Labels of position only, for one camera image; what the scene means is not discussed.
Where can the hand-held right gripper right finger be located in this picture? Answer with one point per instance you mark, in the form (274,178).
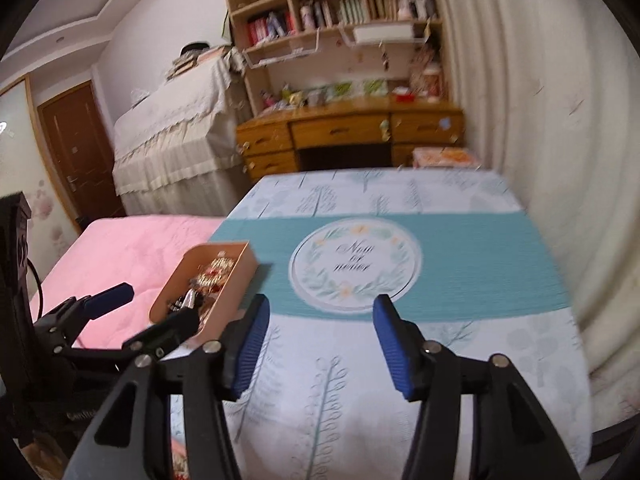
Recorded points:
(395,350)

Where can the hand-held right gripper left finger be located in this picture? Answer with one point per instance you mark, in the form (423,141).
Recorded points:
(250,355)

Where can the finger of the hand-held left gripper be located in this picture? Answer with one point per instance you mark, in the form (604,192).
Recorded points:
(170,330)
(107,297)

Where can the peach cardboard jewelry box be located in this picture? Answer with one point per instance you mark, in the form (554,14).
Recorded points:
(235,282)

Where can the pink quilted blanket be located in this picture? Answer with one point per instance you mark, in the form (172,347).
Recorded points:
(125,255)

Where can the leaf print tablecloth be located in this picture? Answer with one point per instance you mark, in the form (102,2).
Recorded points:
(475,270)

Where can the flower print glass panel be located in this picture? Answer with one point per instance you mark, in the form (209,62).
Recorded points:
(20,160)

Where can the brown wooden door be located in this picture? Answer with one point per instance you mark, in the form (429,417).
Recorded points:
(75,150)

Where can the piano under lace cover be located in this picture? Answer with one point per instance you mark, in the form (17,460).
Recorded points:
(170,140)

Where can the pink patterned box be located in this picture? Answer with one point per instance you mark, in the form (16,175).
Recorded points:
(445,157)

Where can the wooden desk with drawers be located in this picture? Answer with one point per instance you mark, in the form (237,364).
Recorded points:
(340,132)

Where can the stack of books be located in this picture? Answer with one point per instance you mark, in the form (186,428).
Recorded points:
(192,62)

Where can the cream patterned curtain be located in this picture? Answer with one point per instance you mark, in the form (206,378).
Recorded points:
(540,135)

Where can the green grape picture card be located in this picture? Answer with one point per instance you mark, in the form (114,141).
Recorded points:
(339,91)
(375,87)

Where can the grey picture card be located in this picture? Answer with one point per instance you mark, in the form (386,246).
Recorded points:
(315,96)

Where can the wooden bookshelf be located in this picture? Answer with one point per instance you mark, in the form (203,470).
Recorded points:
(260,75)

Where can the row of red books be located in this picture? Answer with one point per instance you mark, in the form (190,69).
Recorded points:
(267,27)

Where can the white hanging tray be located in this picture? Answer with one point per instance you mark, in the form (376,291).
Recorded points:
(382,32)

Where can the row of pale books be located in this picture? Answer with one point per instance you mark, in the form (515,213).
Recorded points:
(390,2)

